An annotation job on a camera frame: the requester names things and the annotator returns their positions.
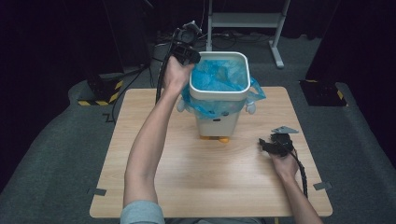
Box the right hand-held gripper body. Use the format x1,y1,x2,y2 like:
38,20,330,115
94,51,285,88
270,125,299,158

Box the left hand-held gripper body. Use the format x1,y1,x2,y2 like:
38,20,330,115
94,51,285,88
172,21,203,60

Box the blue plastic bag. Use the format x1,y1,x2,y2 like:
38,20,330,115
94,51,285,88
181,59,267,119

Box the cream trash can with face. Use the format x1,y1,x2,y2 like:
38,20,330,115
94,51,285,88
177,97,257,144

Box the person's left hand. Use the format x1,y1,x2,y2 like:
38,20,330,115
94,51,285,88
162,55,195,93

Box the person's right hand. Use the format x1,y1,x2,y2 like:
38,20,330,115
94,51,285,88
270,152,299,182

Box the white metal stand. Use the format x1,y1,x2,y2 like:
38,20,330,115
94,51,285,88
205,0,292,69

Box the black base with hazard stripes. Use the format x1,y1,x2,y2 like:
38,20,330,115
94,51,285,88
298,78,349,107
77,72,125,107

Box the person's left grey sleeve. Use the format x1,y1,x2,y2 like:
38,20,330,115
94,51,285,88
120,200,165,224

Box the white floor cable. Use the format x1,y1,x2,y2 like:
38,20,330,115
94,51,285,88
155,0,208,48

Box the tangle of floor cables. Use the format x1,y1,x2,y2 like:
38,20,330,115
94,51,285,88
155,30,272,50

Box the left hand-held gripper cable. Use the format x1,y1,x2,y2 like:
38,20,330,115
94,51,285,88
154,29,178,105

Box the hand-held gripper cable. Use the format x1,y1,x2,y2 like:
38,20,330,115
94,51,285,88
154,29,178,105
288,148,309,199

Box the right hand-held gripper cable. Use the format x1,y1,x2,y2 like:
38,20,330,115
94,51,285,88
288,148,309,199

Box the long black floor cable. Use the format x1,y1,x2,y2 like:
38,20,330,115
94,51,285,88
111,63,150,124

